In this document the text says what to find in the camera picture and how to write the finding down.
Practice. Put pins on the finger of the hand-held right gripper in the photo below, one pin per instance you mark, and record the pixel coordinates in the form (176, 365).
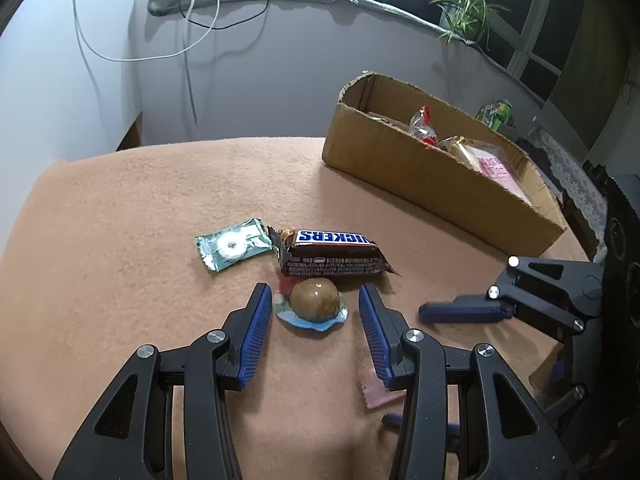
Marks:
(460, 310)
(392, 419)

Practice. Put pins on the white lace cloth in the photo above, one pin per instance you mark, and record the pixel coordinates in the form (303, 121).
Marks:
(575, 180)

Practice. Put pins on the brown chocolate bar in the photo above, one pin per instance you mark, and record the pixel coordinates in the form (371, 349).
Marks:
(330, 255)

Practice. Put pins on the gold snack packet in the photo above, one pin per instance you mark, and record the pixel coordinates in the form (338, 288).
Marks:
(454, 142)

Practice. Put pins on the cardboard box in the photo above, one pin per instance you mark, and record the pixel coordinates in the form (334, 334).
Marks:
(425, 180)

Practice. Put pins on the bread packet with pink label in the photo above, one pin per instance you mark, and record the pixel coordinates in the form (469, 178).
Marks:
(495, 165)

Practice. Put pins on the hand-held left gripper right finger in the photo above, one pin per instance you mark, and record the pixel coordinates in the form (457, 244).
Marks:
(372, 340)

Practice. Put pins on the green mint packet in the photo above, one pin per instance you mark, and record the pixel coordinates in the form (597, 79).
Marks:
(230, 247)

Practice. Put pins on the potted spider plant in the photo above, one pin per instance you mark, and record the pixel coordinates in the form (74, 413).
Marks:
(465, 7)

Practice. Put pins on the brown braised egg packet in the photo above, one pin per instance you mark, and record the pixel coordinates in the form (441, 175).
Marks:
(315, 300)

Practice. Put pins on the pink snack packet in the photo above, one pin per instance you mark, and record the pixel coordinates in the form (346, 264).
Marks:
(375, 390)

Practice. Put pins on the window frame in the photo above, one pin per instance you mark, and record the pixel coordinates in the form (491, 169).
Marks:
(542, 15)

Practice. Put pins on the red and clear snack packet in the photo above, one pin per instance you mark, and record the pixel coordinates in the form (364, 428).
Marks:
(424, 122)

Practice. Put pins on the olive green curtain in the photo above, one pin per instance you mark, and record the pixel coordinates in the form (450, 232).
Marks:
(590, 70)

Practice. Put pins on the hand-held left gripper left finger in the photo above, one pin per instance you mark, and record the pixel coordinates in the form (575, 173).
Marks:
(255, 335)

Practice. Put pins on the green carton box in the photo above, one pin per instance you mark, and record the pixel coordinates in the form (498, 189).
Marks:
(495, 112)

